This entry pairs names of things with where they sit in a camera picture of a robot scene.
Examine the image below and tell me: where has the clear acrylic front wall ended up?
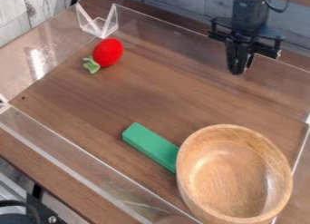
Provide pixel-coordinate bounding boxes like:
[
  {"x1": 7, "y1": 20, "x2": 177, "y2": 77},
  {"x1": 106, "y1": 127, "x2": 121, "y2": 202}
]
[{"x1": 0, "y1": 104, "x2": 202, "y2": 224}]

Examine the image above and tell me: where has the green rectangular block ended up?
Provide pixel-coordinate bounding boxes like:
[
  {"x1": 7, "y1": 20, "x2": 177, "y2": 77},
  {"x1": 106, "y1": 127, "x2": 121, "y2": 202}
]
[{"x1": 123, "y1": 122, "x2": 179, "y2": 173}]

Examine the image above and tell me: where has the clear acrylic wall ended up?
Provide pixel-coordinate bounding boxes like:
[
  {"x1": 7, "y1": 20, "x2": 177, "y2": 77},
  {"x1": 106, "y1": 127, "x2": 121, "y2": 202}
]
[
  {"x1": 0, "y1": 104, "x2": 202, "y2": 224},
  {"x1": 0, "y1": 4, "x2": 119, "y2": 108},
  {"x1": 117, "y1": 5, "x2": 310, "y2": 122}
]

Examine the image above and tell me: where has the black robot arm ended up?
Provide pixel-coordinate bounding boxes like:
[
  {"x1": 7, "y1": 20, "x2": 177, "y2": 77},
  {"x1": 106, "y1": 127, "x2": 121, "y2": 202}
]
[{"x1": 209, "y1": 0, "x2": 292, "y2": 75}]

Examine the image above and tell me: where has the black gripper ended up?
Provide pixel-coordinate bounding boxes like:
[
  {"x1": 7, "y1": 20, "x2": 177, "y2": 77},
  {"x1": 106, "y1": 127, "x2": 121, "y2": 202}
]
[{"x1": 209, "y1": 18, "x2": 285, "y2": 74}]

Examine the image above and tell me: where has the clear acrylic back wall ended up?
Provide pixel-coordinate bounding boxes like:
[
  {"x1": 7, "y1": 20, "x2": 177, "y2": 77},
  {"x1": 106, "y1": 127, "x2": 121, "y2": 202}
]
[{"x1": 117, "y1": 5, "x2": 310, "y2": 122}]

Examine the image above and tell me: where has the black clamp with screw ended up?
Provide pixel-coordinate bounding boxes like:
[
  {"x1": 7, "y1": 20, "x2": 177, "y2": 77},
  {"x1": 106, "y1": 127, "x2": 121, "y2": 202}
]
[{"x1": 0, "y1": 185, "x2": 68, "y2": 224}]

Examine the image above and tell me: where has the red plush strawberry toy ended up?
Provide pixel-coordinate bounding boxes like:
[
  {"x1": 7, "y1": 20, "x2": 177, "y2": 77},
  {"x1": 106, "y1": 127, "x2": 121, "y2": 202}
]
[{"x1": 83, "y1": 38, "x2": 123, "y2": 74}]

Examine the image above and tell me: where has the wooden bowl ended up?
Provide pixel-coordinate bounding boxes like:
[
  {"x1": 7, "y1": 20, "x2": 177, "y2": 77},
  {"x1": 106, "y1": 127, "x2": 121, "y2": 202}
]
[{"x1": 175, "y1": 124, "x2": 293, "y2": 224}]

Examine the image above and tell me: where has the clear acrylic left wall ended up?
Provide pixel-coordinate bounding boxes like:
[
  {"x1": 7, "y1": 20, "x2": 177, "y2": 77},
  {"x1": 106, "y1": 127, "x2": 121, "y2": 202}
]
[{"x1": 0, "y1": 4, "x2": 119, "y2": 108}]

